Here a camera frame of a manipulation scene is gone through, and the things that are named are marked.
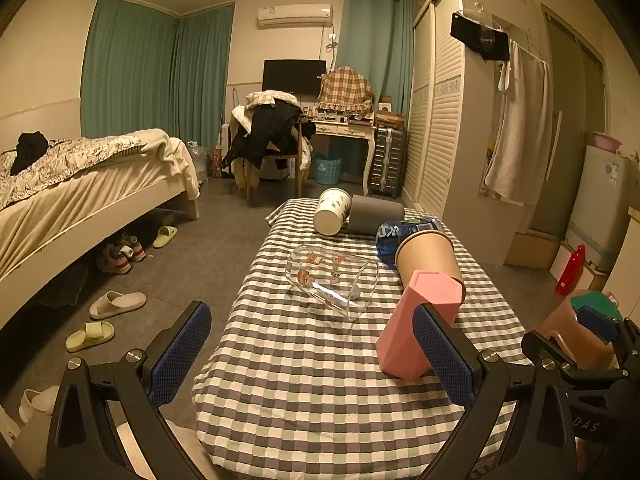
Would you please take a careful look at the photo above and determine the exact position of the grey suitcase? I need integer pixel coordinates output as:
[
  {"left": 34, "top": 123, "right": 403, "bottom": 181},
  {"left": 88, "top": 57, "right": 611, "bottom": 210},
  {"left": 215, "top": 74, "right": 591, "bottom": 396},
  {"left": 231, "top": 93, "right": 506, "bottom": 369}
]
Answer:
[{"left": 369, "top": 125, "right": 407, "bottom": 199}]

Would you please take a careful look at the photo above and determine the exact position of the red bottle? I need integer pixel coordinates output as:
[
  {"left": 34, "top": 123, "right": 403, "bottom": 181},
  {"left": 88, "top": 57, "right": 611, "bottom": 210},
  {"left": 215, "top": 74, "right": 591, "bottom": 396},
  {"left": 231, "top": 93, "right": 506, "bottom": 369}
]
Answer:
[{"left": 555, "top": 244, "right": 586, "bottom": 296}]

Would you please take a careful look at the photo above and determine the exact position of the clear water jug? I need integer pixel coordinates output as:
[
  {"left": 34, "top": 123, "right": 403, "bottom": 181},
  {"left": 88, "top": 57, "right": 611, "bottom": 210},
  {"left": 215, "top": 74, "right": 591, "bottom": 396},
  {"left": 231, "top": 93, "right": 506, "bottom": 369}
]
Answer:
[{"left": 187, "top": 141, "right": 209, "bottom": 187}]

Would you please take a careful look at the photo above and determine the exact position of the brown plastic stool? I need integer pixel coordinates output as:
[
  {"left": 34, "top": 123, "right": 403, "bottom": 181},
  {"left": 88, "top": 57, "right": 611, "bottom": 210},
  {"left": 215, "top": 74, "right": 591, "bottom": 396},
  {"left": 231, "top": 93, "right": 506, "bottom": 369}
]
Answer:
[{"left": 542, "top": 289, "right": 618, "bottom": 372}]

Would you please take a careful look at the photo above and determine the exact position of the wide green curtain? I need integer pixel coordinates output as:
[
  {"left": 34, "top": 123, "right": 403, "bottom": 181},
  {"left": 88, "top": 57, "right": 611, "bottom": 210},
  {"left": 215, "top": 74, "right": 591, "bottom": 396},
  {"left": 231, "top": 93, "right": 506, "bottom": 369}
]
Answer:
[{"left": 81, "top": 0, "right": 179, "bottom": 140}]

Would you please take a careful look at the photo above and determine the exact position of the white slipper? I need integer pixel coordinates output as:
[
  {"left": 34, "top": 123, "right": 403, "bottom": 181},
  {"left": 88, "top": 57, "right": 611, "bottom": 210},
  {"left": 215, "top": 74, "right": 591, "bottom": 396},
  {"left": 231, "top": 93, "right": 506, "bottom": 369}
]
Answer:
[
  {"left": 19, "top": 385, "right": 61, "bottom": 424},
  {"left": 89, "top": 291, "right": 148, "bottom": 320}
]

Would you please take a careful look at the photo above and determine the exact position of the black hanging bag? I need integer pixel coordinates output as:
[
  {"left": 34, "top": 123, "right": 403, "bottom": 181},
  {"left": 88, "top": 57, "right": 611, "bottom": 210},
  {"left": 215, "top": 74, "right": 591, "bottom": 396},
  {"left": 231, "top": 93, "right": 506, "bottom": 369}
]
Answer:
[{"left": 450, "top": 12, "right": 511, "bottom": 62}]

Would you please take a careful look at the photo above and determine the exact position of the black monitor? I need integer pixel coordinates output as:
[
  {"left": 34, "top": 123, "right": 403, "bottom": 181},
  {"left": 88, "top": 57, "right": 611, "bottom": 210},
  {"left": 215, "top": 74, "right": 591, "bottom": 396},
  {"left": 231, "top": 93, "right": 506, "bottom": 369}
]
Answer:
[{"left": 263, "top": 59, "right": 327, "bottom": 96}]

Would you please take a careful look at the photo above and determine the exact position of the black cloth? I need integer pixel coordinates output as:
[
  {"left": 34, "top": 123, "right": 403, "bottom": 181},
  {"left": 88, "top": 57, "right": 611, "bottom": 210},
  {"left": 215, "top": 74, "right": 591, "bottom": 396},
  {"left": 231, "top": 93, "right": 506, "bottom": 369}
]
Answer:
[{"left": 10, "top": 131, "right": 50, "bottom": 177}]

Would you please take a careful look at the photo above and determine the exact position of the white wardrobe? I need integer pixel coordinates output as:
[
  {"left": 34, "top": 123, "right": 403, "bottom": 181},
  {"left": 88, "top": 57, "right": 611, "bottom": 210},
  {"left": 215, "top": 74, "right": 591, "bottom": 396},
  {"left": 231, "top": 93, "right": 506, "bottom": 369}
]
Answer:
[{"left": 402, "top": 0, "right": 547, "bottom": 222}]

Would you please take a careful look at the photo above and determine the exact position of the white washing machine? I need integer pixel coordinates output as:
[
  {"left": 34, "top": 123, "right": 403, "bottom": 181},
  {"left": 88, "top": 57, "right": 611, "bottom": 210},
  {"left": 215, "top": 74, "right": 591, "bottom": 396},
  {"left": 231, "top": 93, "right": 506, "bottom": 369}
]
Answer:
[{"left": 565, "top": 145, "right": 640, "bottom": 274}]

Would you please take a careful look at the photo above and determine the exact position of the plaid cloth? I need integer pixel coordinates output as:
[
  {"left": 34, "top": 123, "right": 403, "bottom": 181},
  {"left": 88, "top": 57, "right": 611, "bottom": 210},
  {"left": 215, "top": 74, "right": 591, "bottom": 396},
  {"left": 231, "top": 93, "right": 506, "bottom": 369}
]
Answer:
[{"left": 316, "top": 66, "right": 375, "bottom": 114}]

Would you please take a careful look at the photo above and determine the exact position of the bed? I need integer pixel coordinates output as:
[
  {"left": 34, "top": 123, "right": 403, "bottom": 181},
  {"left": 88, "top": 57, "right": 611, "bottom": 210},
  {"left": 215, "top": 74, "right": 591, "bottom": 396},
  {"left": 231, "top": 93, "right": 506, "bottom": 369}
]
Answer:
[{"left": 0, "top": 127, "right": 203, "bottom": 322}]

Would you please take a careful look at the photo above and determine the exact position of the green slipper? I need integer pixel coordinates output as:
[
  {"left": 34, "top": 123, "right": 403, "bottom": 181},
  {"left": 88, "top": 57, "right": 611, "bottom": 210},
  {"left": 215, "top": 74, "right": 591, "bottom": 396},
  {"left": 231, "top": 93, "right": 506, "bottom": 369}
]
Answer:
[
  {"left": 152, "top": 225, "right": 179, "bottom": 250},
  {"left": 66, "top": 321, "right": 115, "bottom": 354}
]

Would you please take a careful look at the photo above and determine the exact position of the grey checkered tablecloth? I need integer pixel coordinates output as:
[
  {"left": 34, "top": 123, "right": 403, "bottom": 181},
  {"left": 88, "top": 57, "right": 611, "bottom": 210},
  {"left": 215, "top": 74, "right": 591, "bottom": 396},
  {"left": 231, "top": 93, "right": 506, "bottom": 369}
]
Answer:
[{"left": 192, "top": 199, "right": 532, "bottom": 472}]

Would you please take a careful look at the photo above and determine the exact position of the blue patterned cup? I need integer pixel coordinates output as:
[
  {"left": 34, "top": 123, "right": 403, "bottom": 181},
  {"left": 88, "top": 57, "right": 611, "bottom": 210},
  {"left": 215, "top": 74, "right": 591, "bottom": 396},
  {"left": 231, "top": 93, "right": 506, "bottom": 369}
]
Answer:
[{"left": 375, "top": 216, "right": 446, "bottom": 267}]

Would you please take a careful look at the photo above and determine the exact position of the white air conditioner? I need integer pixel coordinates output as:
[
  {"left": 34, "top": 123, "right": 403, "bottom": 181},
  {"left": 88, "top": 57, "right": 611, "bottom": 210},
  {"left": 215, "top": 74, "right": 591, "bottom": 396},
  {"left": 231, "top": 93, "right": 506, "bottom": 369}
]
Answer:
[{"left": 257, "top": 4, "right": 333, "bottom": 30}]

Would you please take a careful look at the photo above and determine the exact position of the pink basin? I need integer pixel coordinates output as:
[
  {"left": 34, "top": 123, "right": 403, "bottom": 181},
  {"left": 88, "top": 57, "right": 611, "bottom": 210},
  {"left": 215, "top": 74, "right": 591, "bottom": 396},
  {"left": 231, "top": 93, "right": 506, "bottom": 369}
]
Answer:
[{"left": 592, "top": 131, "right": 624, "bottom": 154}]

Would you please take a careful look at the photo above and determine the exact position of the light clothing pile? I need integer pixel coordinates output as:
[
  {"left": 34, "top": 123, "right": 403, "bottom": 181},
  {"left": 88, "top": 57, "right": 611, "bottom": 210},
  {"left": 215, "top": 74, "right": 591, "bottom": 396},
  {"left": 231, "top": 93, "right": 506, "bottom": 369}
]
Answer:
[{"left": 230, "top": 89, "right": 302, "bottom": 137}]

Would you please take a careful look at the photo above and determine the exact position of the brown paper cup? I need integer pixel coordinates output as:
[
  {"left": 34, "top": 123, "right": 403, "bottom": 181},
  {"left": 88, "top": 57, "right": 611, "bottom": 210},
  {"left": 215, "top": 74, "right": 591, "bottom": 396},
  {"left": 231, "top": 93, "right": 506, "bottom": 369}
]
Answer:
[{"left": 395, "top": 232, "right": 467, "bottom": 307}]

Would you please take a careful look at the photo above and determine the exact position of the wooden chair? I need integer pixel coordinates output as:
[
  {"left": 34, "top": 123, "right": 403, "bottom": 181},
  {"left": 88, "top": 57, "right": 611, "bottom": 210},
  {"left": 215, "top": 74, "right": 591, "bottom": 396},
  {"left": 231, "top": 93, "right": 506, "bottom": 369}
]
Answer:
[{"left": 229, "top": 105, "right": 315, "bottom": 202}]

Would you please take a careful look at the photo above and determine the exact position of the white printed paper cup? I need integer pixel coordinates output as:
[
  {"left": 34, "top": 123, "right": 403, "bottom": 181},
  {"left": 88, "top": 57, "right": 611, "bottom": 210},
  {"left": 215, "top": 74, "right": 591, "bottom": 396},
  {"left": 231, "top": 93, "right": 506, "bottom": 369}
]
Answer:
[{"left": 313, "top": 188, "right": 353, "bottom": 237}]

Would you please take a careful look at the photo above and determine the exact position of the wooden box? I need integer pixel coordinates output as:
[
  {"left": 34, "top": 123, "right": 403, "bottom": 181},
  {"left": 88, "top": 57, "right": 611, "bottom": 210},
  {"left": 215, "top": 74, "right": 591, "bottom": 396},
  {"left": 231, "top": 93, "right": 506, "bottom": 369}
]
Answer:
[{"left": 375, "top": 95, "right": 407, "bottom": 129}]

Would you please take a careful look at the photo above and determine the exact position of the white hanging towel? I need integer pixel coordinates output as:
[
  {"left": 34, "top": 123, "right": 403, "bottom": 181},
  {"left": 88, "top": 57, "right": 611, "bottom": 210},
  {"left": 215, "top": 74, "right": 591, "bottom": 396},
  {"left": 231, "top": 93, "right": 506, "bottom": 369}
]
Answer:
[{"left": 482, "top": 45, "right": 554, "bottom": 204}]

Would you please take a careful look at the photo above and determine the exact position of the blue plastic basket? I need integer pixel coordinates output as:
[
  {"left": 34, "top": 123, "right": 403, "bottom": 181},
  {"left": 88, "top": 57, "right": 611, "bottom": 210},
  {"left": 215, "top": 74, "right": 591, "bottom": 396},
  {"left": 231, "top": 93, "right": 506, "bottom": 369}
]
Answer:
[{"left": 314, "top": 155, "right": 343, "bottom": 185}]

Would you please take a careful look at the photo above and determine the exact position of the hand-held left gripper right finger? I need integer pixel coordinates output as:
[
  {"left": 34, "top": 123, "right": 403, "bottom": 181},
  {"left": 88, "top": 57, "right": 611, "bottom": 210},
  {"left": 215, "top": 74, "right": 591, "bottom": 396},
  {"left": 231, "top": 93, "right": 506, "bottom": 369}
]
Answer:
[{"left": 412, "top": 303, "right": 583, "bottom": 480}]

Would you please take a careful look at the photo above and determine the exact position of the clear glass cup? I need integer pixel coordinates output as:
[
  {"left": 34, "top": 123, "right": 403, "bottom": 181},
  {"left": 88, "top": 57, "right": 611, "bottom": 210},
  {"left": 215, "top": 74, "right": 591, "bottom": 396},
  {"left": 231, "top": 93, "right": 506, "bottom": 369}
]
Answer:
[{"left": 285, "top": 244, "right": 379, "bottom": 322}]

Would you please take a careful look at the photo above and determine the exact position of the black clothing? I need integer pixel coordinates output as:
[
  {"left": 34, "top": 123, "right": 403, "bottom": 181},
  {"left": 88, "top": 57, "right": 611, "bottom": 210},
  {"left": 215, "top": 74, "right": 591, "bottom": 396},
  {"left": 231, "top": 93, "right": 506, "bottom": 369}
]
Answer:
[{"left": 222, "top": 102, "right": 304, "bottom": 171}]

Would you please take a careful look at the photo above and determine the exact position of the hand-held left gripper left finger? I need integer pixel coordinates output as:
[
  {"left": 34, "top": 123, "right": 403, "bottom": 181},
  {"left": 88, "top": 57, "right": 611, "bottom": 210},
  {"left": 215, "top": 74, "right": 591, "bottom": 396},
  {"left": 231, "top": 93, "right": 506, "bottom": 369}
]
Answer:
[{"left": 46, "top": 300, "right": 222, "bottom": 480}]

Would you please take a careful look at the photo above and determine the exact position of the cardboard box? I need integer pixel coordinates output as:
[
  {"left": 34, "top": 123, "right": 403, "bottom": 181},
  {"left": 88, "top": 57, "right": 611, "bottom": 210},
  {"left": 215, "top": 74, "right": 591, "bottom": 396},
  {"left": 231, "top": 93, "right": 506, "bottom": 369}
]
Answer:
[{"left": 504, "top": 230, "right": 562, "bottom": 269}]

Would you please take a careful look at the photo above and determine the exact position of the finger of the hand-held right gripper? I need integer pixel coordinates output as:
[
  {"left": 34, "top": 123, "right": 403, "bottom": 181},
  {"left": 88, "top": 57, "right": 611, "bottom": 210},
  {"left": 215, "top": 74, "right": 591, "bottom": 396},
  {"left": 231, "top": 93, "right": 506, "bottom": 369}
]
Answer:
[
  {"left": 570, "top": 291, "right": 640, "bottom": 377},
  {"left": 521, "top": 330, "right": 632, "bottom": 387}
]

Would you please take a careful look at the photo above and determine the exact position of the patterned duvet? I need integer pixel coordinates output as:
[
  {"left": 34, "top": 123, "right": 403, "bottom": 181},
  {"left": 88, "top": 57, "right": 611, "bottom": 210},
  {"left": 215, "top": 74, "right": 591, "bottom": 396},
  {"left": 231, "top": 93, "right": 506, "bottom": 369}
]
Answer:
[{"left": 0, "top": 130, "right": 173, "bottom": 211}]

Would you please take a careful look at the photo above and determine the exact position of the grey cup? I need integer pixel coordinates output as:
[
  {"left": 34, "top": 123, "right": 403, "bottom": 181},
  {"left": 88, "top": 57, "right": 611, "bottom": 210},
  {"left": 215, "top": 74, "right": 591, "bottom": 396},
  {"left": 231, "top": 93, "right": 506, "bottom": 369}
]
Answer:
[{"left": 346, "top": 194, "right": 405, "bottom": 235}]

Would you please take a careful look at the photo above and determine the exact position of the white sneaker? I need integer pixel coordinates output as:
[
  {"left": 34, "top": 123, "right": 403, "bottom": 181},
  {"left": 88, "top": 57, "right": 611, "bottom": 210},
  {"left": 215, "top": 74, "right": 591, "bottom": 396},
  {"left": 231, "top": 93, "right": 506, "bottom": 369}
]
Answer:
[
  {"left": 121, "top": 234, "right": 146, "bottom": 263},
  {"left": 96, "top": 244, "right": 132, "bottom": 275}
]

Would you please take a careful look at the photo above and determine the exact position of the pink hexagonal cup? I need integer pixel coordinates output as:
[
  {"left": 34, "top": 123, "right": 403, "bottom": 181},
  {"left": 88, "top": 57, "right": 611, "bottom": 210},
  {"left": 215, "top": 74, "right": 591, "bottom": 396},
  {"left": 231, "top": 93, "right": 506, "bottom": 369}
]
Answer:
[{"left": 376, "top": 269, "right": 466, "bottom": 380}]

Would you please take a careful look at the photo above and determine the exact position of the white desk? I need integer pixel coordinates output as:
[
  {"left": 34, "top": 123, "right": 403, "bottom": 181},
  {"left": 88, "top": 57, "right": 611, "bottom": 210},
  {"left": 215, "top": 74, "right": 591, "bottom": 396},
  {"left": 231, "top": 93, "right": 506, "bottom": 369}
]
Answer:
[{"left": 299, "top": 112, "right": 377, "bottom": 197}]

